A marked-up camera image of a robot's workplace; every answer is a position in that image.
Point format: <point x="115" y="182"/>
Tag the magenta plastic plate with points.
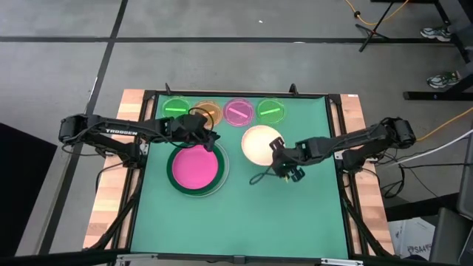
<point x="194" y="168"/>

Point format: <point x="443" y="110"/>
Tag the black floor mat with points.
<point x="22" y="184"/>

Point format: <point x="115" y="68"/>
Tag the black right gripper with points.
<point x="292" y="159"/>

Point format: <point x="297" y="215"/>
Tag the person's shoe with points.
<point x="443" y="80"/>
<point x="436" y="34"/>

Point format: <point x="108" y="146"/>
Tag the white cardboard box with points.
<point x="412" y="238"/>

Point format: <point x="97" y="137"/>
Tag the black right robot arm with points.
<point x="351" y="142"/>

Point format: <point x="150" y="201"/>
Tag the small translucent orange plate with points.
<point x="218" y="112"/>

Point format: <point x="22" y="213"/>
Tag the green table mat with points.
<point x="240" y="221"/>

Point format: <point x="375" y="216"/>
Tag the grey equipment case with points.
<point x="449" y="236"/>

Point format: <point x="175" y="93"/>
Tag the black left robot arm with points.
<point x="122" y="131"/>

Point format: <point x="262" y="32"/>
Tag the small translucent green plate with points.
<point x="270" y="111"/>
<point x="175" y="109"/>

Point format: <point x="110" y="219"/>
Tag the large white plate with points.
<point x="226" y="173"/>

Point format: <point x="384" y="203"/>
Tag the small translucent pink plate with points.
<point x="238" y="112"/>

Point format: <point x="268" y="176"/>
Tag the cream plastic plate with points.
<point x="258" y="144"/>

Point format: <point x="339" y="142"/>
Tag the black desk frame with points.
<point x="436" y="96"/>

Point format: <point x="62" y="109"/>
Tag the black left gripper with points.
<point x="184" y="129"/>

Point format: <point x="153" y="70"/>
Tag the black tripod stand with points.
<point x="371" y="33"/>

